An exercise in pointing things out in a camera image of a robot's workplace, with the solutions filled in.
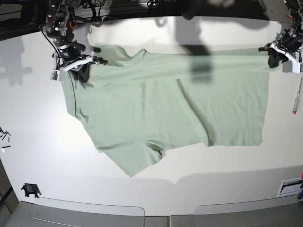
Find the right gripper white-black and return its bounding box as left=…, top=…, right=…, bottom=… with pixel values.
left=52, top=42, right=108, bottom=72

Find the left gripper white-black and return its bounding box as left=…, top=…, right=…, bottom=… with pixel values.
left=258, top=35, right=303, bottom=68

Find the light green T-shirt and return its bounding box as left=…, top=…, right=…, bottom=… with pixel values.
left=62, top=46, right=269, bottom=177

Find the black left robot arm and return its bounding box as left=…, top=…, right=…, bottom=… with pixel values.
left=258, top=0, right=303, bottom=73

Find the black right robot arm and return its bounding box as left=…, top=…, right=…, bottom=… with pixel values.
left=40, top=0, right=101, bottom=74

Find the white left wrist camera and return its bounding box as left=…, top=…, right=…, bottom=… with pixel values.
left=282, top=61, right=303, bottom=73

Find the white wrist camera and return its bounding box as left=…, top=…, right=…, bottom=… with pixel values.
left=282, top=61, right=303, bottom=73
left=51, top=69, right=66, bottom=82

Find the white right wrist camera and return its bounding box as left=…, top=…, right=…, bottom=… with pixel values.
left=51, top=69, right=66, bottom=82

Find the black plastic bracket part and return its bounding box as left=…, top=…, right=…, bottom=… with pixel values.
left=21, top=183, right=42, bottom=198

